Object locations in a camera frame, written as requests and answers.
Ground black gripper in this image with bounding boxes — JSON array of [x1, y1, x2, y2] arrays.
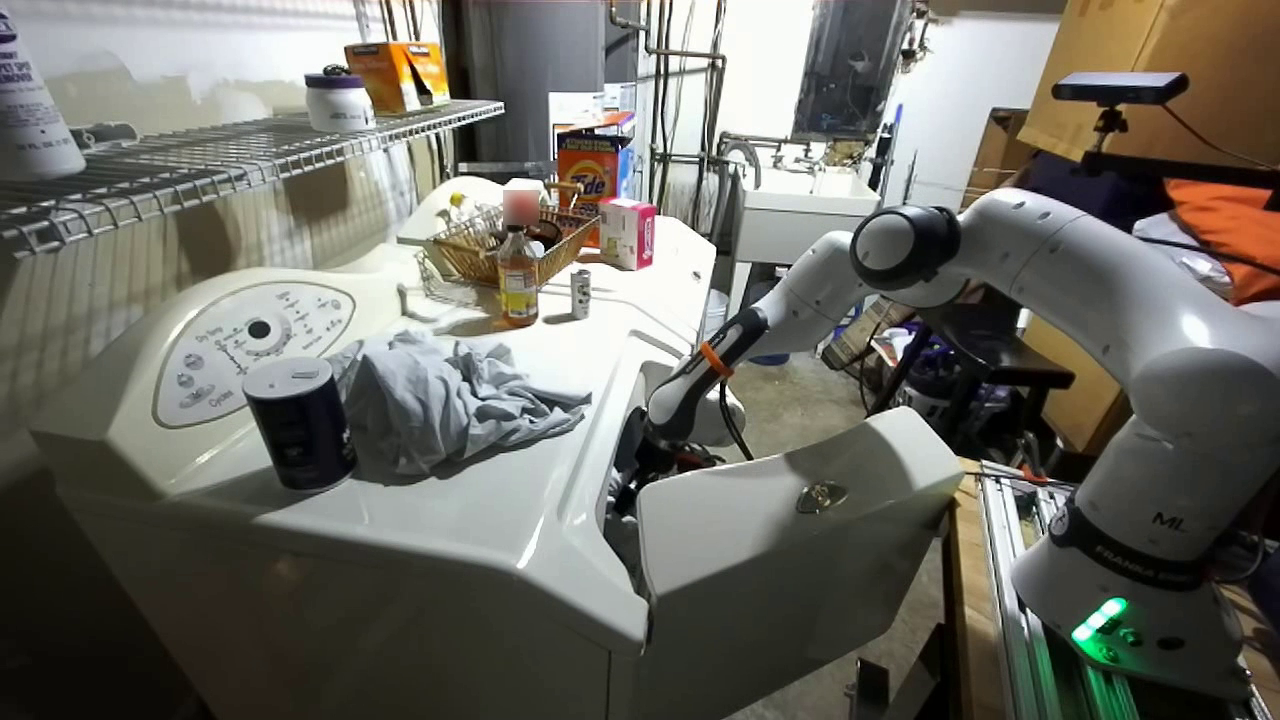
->
[[610, 398, 724, 524]]

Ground white closed laundry machine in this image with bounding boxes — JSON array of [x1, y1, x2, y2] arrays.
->
[[385, 171, 732, 404]]

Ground white laundry machine door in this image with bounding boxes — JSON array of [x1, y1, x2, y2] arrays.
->
[[630, 404, 969, 720]]

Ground white open-front laundry machine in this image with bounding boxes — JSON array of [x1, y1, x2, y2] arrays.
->
[[25, 261, 732, 720]]

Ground grey crumpled fabric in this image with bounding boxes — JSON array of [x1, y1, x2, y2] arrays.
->
[[336, 325, 597, 488]]

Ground amber liquid bottle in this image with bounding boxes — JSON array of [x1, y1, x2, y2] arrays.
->
[[492, 215, 546, 330]]

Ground pink cardboard box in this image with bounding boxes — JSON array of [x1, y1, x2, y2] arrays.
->
[[597, 197, 658, 277]]

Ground wicker basket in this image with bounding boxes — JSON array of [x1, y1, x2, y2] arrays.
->
[[394, 197, 609, 293]]

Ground white utility sink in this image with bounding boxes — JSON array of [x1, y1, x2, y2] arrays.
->
[[715, 128, 886, 266]]

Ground red jar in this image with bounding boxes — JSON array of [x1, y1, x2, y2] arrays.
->
[[501, 189, 542, 232]]

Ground brown orange cardboard box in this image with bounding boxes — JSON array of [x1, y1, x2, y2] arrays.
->
[[552, 123, 630, 223]]

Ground yellow capped bottle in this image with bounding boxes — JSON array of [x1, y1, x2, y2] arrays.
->
[[438, 190, 484, 253]]

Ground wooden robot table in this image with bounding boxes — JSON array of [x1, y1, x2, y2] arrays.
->
[[938, 457, 1072, 720]]

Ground black cylindrical cup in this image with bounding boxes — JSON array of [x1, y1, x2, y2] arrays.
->
[[239, 350, 361, 493]]

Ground grey water heater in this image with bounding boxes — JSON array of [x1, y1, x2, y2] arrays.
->
[[457, 0, 610, 177]]

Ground orange package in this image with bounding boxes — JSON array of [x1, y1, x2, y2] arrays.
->
[[340, 34, 457, 116]]

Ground white jar with dark lid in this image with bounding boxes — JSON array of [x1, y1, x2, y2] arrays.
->
[[298, 59, 379, 134]]

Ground white panel door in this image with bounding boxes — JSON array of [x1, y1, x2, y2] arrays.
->
[[877, 10, 1062, 210]]

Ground orange cloth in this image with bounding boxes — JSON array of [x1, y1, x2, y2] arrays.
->
[[1160, 177, 1280, 309]]

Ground large cardboard box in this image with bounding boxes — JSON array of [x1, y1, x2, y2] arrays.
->
[[1017, 0, 1280, 171]]

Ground white plastic bottle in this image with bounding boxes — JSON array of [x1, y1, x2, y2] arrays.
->
[[0, 0, 90, 189]]

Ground white wire shelf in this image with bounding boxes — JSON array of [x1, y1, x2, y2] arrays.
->
[[0, 94, 511, 263]]

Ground black camera stand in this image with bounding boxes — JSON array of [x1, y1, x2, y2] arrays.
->
[[1085, 98, 1133, 160]]

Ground black stereo camera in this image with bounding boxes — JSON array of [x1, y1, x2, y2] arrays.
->
[[1048, 69, 1190, 111]]

